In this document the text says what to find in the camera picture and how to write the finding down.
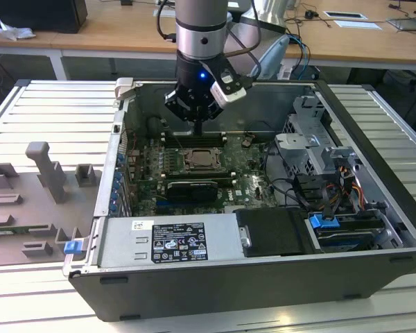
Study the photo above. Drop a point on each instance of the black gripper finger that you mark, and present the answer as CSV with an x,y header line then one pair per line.
x,y
180,104
213,109

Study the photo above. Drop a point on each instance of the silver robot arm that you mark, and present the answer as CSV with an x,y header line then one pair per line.
x,y
201,27

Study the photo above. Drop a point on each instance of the black RAM slot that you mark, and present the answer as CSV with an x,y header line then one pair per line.
x,y
180,137
180,140
201,170
201,176
180,143
201,173

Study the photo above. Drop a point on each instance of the CPU socket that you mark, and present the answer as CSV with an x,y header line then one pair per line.
x,y
184,166

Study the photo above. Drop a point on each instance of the pale blue teach pendant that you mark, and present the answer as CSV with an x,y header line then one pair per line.
x,y
275,55

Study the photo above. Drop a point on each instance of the black graphics card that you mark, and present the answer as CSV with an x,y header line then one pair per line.
x,y
190,190

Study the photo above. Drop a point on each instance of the green motherboard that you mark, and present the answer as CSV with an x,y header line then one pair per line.
x,y
253,184

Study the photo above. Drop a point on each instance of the silver drive cage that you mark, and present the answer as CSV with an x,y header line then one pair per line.
x,y
298,145

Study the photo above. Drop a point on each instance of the wooden desk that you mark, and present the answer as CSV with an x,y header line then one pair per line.
x,y
107,27

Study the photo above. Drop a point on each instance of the black plastic shroud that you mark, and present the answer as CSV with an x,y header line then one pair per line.
x,y
274,232

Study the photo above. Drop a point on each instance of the silver power supply with label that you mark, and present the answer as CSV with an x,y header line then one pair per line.
x,y
118,243

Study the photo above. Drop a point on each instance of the hard disk in blue carrier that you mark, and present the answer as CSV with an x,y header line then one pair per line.
x,y
324,221

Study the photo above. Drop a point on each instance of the black computer box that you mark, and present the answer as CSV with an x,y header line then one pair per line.
x,y
38,14

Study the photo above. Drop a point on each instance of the white flat sheet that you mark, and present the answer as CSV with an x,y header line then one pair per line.
x,y
358,24

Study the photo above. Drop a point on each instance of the black and silver PC case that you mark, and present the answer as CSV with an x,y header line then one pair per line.
x,y
229,288

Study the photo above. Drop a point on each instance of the blue case latch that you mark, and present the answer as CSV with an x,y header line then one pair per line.
x,y
72,248

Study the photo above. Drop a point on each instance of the crumpled white paper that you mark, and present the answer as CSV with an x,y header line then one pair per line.
x,y
15,31

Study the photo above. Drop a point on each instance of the grey parts rack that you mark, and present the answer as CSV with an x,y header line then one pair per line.
x,y
27,208

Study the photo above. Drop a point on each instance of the green RAM stick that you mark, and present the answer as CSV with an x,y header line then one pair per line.
x,y
14,229

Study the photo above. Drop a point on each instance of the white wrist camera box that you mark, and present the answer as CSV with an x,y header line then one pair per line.
x,y
229,93

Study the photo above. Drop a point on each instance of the grey plastic case bracket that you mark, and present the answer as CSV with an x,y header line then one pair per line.
x,y
123,88

